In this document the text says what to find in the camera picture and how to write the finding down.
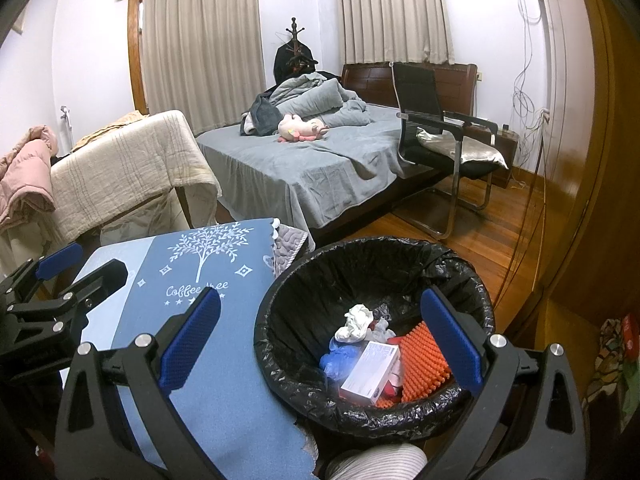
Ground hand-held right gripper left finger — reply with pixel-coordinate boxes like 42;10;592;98
52;287;223;480

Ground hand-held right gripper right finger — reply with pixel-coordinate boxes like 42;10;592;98
420;287;588;480

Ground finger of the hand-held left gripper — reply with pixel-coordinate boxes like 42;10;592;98
47;258;128;326
0;242;83;306

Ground orange bubble wrap sheet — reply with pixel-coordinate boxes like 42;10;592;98
375;321;453;408

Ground grey sock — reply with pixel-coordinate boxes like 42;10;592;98
370;305;398;343

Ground white cardboard box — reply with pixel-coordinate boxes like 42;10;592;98
339;341;402;403

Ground white paper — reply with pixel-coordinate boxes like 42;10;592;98
334;304;375;345

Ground blue plastic bag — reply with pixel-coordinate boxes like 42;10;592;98
319;337;366;381

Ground bin with black liner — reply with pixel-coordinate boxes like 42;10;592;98
253;237;496;443

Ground cream draped sheet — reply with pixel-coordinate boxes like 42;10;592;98
0;200;176;273

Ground blue tree print tablecloth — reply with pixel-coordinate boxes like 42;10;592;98
60;217;321;480

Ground pink padded jacket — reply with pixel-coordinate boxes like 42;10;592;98
0;125;58;228

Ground beige quilt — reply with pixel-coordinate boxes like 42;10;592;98
50;110;223;246

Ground grey quilted mat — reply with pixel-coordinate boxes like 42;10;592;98
262;222;311;278

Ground tan folded blanket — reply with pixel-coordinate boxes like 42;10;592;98
72;110;148;153

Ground ribbed light cloth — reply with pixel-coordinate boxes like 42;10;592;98
325;442;431;480

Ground colourful patterned bag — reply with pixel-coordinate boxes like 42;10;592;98
582;312;640;436

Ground silver cushion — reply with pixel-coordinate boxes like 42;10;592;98
415;127;510;170

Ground wooden bedside table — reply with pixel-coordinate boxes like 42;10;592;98
462;122;521;188

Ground bed with grey sheet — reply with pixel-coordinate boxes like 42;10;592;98
196;105;451;246

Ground dark clothes pile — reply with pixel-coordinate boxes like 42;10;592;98
240;94;283;137

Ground wooden door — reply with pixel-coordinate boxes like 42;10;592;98
540;0;640;331

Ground pink plush toy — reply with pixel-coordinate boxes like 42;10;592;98
277;114;331;143

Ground wide beige curtain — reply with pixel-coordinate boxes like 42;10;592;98
142;0;267;136

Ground black office chair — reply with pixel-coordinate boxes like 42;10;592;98
391;62;501;241

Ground dark wooden headboard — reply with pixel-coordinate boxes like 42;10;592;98
341;62;478;118

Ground grey duvet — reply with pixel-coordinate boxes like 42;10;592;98
245;72;373;133

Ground black coat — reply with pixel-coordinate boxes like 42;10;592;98
273;42;318;86

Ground wooden coat rack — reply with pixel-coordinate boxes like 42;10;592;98
285;17;307;73

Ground narrow beige curtain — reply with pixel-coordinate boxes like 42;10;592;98
340;0;456;66

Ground white wall fixture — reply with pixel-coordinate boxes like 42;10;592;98
60;105;76;146

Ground wooden window frame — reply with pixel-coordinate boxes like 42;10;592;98
126;0;151;116

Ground hanging white cables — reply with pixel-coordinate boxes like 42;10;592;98
510;0;551;161

